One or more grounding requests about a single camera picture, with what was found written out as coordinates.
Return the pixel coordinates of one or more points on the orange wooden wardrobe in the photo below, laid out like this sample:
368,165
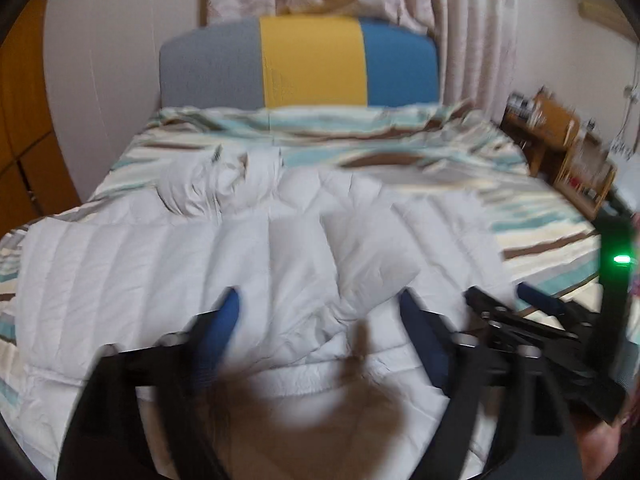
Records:
34,180

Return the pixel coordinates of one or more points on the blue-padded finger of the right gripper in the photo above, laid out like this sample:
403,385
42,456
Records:
539,300

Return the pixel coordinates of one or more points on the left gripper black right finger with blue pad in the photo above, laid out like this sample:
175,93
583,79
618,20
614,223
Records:
533,438

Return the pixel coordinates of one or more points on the grey yellow blue headboard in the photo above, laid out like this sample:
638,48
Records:
299,60

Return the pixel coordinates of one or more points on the striped teal brown bedsheet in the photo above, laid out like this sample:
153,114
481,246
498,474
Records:
544,240

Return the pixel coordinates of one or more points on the light grey quilted down jacket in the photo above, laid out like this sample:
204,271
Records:
320,380

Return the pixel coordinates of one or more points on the wooden rattan chair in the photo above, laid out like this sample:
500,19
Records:
586,176

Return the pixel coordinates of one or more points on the cream wall air conditioner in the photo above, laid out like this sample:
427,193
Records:
608,16

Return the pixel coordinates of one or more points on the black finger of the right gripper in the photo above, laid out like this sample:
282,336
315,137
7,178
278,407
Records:
523,331

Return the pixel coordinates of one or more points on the person's hand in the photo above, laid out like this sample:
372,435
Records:
598,445

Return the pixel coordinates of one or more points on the wooden desk with clutter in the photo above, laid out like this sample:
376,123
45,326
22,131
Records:
545,131

